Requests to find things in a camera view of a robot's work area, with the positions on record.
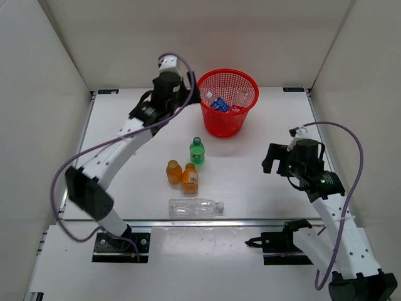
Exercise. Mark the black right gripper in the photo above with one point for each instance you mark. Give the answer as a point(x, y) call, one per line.
point(277, 152)

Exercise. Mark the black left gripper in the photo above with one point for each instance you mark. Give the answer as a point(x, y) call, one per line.
point(181, 87)

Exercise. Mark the clear bottle blue label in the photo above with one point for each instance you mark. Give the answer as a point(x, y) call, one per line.
point(217, 104)

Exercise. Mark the green plastic bottle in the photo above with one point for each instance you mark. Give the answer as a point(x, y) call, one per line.
point(197, 151)

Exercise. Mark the clear bottle red cap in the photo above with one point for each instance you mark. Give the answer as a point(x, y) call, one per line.
point(241, 101)

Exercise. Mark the orange juice bottle gold cap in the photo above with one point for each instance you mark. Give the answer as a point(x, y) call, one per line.
point(174, 172)

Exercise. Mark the clear bottle white cap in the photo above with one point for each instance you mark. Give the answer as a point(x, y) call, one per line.
point(191, 207)

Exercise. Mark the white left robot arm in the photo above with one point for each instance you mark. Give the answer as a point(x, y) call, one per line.
point(87, 185)

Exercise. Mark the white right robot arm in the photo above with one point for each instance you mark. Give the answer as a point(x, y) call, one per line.
point(355, 273)

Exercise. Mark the red mesh plastic bin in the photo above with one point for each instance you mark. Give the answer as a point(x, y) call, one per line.
point(224, 83)

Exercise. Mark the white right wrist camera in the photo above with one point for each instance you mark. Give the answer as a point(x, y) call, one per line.
point(298, 133)

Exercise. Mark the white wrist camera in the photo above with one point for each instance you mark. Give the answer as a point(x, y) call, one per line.
point(298, 133)
point(169, 63)

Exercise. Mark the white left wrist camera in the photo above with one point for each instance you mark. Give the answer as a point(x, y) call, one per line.
point(169, 63)

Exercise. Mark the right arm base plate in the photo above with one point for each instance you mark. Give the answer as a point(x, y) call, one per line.
point(278, 249)

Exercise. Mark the aluminium table edge rail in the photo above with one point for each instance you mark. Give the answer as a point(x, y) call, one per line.
point(146, 223)

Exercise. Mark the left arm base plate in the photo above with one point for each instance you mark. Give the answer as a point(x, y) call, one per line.
point(109, 250)

